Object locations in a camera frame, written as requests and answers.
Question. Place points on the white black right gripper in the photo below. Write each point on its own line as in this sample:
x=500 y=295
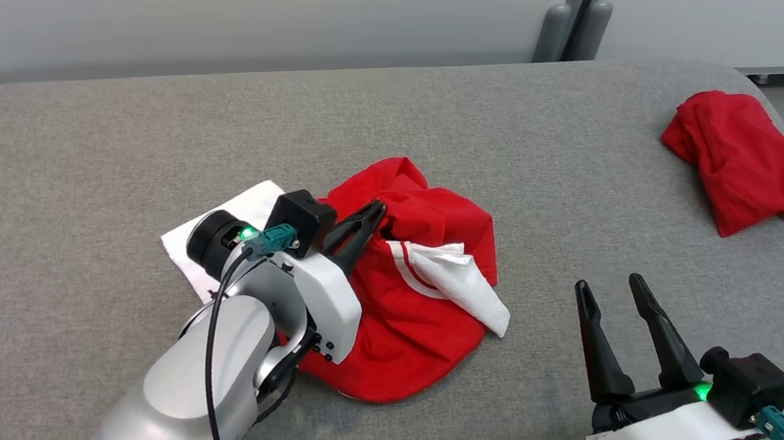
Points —
x=663 y=435

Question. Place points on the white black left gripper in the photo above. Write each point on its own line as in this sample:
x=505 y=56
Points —
x=327 y=301

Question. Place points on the red jersey white sleeves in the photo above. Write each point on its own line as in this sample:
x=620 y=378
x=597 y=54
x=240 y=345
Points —
x=409 y=325

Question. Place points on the red shorts white trim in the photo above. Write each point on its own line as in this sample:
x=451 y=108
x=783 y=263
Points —
x=745 y=164

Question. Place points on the wide white partition panel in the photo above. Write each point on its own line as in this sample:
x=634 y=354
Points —
x=239 y=3

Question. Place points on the narrow white partition panel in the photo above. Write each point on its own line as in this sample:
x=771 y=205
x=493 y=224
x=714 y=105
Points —
x=739 y=23

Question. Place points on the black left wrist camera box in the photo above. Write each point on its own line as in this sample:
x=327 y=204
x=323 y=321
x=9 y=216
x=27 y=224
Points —
x=299 y=223

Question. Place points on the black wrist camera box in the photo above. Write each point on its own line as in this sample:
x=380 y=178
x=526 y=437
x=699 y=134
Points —
x=749 y=386
x=299 y=223

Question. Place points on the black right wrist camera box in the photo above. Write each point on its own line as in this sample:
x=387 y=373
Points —
x=749 y=386

